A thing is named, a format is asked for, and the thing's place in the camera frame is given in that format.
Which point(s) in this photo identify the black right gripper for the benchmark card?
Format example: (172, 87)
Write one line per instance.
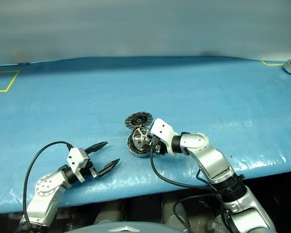
(158, 146)

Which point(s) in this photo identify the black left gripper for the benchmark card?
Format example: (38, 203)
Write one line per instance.
(92, 171)

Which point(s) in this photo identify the silver spoked motor rotor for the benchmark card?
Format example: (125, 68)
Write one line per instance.
(140, 138)

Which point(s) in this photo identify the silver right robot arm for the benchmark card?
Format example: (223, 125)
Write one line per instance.
(213, 162)

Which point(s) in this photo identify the motor stator with copper windings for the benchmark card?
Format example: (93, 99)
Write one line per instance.
(133, 150)

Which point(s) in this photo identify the silver finned motor cover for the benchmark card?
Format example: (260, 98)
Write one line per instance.
(135, 119)

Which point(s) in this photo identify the dark grey rounded shape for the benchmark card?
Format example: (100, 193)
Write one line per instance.
(110, 213)
(171, 211)

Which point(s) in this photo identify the blue plastic table cover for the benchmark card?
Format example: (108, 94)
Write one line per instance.
(87, 102)

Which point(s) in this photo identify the grey robot torso with chevron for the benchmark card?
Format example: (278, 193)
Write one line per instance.
(126, 229)

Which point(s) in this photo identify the large yellow tape square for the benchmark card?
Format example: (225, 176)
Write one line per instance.
(12, 82)

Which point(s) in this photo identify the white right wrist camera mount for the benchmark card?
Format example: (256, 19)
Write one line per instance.
(162, 129)

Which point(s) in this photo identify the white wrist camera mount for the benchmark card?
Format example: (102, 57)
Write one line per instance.
(162, 129)
(75, 162)

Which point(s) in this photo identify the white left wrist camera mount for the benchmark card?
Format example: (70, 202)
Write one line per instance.
(75, 162)

